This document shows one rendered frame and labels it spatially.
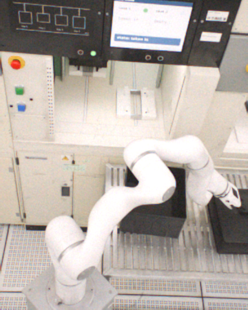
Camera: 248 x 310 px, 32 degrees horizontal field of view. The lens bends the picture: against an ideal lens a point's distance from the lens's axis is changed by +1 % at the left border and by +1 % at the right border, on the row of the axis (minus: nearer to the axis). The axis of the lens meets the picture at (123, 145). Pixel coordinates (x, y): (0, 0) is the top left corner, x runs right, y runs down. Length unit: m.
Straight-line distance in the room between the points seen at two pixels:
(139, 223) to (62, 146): 0.56
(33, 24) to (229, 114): 0.95
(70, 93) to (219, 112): 0.84
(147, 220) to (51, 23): 0.90
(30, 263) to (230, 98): 1.56
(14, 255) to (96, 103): 1.08
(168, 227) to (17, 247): 1.19
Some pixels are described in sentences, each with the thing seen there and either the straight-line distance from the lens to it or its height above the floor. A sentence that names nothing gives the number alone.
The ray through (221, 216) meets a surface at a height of 0.86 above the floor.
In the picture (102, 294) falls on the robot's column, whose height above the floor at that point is 0.76.
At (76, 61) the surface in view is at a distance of 2.45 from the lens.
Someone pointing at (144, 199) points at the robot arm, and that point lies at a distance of 1.36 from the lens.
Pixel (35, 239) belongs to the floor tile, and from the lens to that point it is 2.84.
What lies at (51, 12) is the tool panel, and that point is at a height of 1.59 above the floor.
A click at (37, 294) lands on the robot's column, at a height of 0.76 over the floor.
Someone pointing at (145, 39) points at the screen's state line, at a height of 1.52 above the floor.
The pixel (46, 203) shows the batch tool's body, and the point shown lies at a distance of 2.59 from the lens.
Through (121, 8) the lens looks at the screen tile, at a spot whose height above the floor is 1.64.
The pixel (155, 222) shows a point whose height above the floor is 0.88.
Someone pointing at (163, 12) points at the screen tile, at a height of 1.63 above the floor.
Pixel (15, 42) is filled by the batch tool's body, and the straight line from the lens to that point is 1.77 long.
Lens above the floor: 2.50
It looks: 49 degrees down
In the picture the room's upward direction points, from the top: 9 degrees clockwise
